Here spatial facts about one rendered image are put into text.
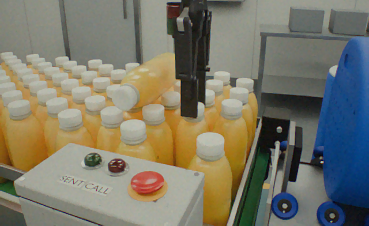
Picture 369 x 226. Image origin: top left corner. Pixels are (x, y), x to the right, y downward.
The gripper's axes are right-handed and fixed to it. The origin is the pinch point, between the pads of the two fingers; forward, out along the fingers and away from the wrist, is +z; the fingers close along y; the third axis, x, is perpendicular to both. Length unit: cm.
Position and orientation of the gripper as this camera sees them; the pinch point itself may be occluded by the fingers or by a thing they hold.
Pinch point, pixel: (193, 94)
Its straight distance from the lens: 51.8
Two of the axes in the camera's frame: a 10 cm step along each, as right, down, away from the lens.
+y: 3.5, -3.5, 8.7
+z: 0.0, 9.3, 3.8
